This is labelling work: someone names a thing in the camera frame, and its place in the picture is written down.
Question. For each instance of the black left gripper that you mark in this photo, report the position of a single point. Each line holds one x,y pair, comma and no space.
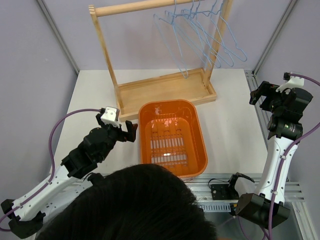
130,136

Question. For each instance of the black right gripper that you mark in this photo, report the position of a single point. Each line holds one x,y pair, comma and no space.
266,89

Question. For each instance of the light blue dark-denim hanger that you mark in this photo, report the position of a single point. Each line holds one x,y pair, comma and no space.
198,19

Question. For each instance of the light blue jacket hanger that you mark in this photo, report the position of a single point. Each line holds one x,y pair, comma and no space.
186,34

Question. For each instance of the light blue grey-skirt hanger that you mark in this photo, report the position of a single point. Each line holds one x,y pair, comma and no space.
230,35

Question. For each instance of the light blue shirt hanger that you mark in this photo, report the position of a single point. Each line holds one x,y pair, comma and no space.
170,38

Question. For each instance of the light blue skirt hanger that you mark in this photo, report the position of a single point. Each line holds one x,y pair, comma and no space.
218,52

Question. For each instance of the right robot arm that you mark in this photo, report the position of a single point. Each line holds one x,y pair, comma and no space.
264,204

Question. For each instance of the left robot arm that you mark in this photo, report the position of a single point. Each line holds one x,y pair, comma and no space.
29,213

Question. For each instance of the wooden clothes rack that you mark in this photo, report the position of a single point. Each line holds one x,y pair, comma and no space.
131,96

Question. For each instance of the orange plastic basket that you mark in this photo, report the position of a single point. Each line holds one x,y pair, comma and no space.
170,135

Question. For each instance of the person head black hair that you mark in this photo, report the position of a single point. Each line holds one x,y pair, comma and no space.
140,202

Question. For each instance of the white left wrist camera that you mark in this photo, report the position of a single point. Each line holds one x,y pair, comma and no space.
108,116

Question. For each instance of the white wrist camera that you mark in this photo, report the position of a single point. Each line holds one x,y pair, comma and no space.
292,81
108,116

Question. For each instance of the aluminium corner post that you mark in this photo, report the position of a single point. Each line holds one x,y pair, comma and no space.
57,34
274,36

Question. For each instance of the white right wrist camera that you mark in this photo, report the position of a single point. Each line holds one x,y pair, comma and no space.
292,81

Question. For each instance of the left aluminium corner post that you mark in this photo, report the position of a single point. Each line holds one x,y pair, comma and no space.
57,34

